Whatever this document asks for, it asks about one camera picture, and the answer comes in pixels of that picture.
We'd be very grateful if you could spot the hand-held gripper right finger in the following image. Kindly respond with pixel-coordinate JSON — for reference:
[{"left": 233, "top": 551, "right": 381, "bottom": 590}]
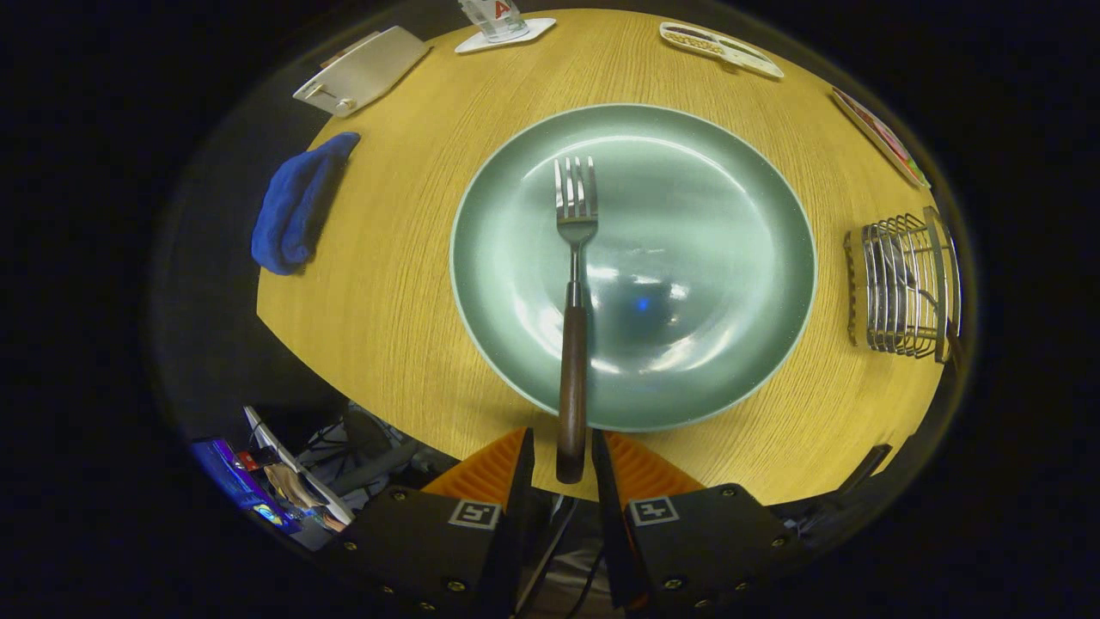
[{"left": 591, "top": 427, "right": 809, "bottom": 619}]

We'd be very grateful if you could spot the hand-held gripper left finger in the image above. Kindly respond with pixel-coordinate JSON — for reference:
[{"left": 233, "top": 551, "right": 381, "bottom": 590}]
[{"left": 322, "top": 427, "right": 535, "bottom": 619}]

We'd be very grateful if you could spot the fork with wooden handle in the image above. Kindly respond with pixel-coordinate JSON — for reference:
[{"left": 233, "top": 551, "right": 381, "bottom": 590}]
[{"left": 554, "top": 156, "right": 600, "bottom": 485}]

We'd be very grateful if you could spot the pale green round plate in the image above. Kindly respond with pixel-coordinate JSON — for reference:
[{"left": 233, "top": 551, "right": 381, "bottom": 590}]
[{"left": 449, "top": 103, "right": 818, "bottom": 433}]

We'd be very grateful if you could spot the purple lit monitor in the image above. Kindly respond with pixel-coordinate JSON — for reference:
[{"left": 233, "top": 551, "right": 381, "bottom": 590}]
[{"left": 191, "top": 438, "right": 302, "bottom": 536}]

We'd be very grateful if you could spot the blue folded towel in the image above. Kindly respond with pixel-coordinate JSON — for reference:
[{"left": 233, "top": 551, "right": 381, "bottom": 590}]
[{"left": 251, "top": 132, "right": 362, "bottom": 277}]

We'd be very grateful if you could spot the white toaster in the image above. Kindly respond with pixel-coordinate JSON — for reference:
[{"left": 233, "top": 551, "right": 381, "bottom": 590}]
[{"left": 292, "top": 25, "right": 432, "bottom": 119}]

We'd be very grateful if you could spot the white square coaster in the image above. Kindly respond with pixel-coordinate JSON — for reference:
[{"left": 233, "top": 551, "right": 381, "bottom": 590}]
[{"left": 454, "top": 17, "right": 558, "bottom": 55}]

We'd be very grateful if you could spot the white oval food plate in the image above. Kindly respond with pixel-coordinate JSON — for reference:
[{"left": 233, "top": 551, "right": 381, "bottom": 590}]
[{"left": 830, "top": 86, "right": 932, "bottom": 190}]

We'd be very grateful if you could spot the white divided dish with beans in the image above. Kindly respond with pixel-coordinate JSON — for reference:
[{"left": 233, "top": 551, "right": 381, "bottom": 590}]
[{"left": 659, "top": 21, "right": 785, "bottom": 81}]

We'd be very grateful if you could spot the white milk bottle green label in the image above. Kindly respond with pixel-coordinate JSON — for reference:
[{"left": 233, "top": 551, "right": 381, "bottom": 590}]
[{"left": 458, "top": 0, "right": 527, "bottom": 44}]

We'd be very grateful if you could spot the metal wire basket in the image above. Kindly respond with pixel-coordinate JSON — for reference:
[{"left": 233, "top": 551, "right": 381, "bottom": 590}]
[{"left": 844, "top": 206, "right": 963, "bottom": 364}]

